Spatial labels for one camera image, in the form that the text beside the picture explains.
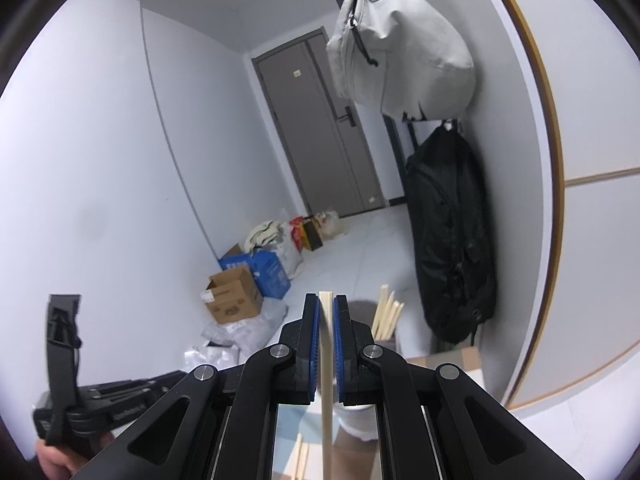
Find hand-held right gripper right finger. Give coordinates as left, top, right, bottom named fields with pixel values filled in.
left=334, top=295, right=585, bottom=480

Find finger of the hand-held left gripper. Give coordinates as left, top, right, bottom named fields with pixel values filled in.
left=76, top=369, right=189, bottom=412

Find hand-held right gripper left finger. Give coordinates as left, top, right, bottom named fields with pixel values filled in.
left=72, top=295, right=321, bottom=480

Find translucent plastic utensil holder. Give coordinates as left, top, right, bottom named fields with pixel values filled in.
left=341, top=300, right=402, bottom=443

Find person's left hand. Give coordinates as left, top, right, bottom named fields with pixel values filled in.
left=35, top=432, right=117, bottom=479

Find crumpled clear plastic bags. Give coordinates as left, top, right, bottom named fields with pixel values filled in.
left=182, top=297, right=290, bottom=372

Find checkered blue brown tablecloth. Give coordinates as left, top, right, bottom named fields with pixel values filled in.
left=272, top=347, right=483, bottom=480

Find blue cardboard box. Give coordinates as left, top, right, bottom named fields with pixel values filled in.
left=218, top=250, right=292, bottom=302

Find white stuffed bag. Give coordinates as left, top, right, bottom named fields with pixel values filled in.
left=245, top=219, right=305, bottom=281

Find brown cardboard box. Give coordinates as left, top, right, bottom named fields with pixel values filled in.
left=205, top=266, right=264, bottom=325

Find black small box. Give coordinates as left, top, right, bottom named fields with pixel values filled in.
left=301, top=215, right=324, bottom=252

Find beige plastic bag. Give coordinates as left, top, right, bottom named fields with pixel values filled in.
left=315, top=210, right=346, bottom=240

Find black hanging backpack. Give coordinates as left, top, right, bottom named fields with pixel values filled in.
left=404, top=120, right=498, bottom=346

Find grey door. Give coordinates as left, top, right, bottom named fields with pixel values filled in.
left=251, top=27, right=387, bottom=218

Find grey hanging bag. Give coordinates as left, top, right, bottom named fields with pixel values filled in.
left=326, top=0, right=477, bottom=122

